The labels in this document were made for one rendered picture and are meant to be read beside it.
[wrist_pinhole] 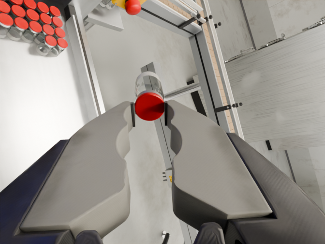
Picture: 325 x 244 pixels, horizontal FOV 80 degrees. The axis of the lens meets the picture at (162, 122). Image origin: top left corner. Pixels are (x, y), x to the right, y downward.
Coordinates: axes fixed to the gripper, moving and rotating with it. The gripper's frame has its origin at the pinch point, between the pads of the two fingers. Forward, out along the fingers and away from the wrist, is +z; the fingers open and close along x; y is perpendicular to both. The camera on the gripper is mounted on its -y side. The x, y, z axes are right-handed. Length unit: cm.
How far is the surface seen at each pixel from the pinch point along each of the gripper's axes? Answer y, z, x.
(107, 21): 0, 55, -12
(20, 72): 6.0, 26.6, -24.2
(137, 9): -3.4, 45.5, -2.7
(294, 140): 346, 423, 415
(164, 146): 79, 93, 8
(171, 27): 6, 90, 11
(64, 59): 5.8, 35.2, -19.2
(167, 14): 0, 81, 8
